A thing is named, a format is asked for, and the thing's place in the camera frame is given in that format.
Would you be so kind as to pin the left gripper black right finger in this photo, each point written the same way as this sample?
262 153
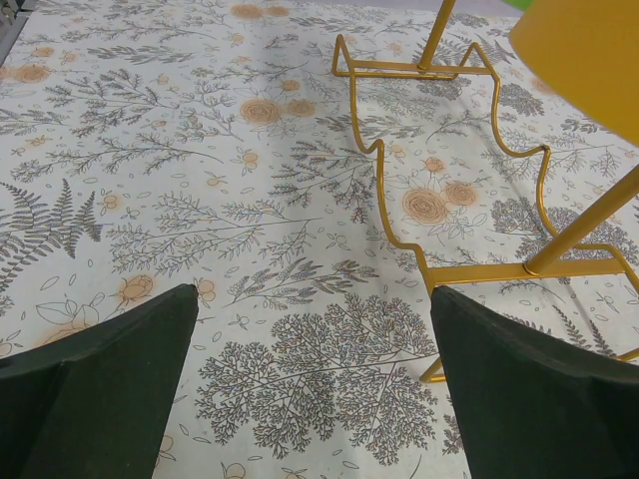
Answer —
529 405

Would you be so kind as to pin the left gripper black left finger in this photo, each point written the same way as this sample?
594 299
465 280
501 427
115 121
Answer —
95 404

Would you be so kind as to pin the floral patterned table mat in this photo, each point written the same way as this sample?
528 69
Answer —
146 144

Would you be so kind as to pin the orange plastic wine glass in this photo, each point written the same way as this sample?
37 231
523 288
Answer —
587 53

